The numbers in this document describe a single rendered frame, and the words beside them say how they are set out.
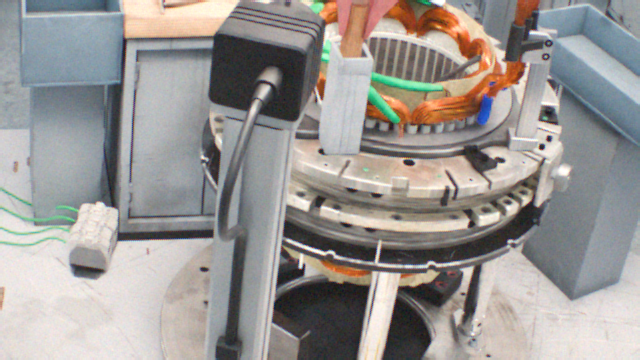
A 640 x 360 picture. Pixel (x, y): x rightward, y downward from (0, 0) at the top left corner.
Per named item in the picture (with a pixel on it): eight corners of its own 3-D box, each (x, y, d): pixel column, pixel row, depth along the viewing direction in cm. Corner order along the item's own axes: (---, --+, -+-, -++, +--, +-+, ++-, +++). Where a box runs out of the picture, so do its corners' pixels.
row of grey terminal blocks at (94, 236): (104, 282, 137) (105, 251, 134) (63, 274, 137) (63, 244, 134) (123, 228, 145) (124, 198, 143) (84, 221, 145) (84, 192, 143)
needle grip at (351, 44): (345, 72, 101) (356, 7, 98) (333, 61, 102) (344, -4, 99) (362, 68, 102) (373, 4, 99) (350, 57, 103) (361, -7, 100)
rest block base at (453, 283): (439, 307, 137) (443, 293, 136) (376, 277, 140) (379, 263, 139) (461, 285, 141) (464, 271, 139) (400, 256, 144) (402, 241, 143)
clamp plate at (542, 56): (548, 65, 104) (555, 35, 102) (521, 62, 104) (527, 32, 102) (547, 62, 104) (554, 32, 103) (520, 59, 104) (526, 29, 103)
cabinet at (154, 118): (117, 242, 143) (126, 38, 128) (103, 150, 157) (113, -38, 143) (285, 236, 148) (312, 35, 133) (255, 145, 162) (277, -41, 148)
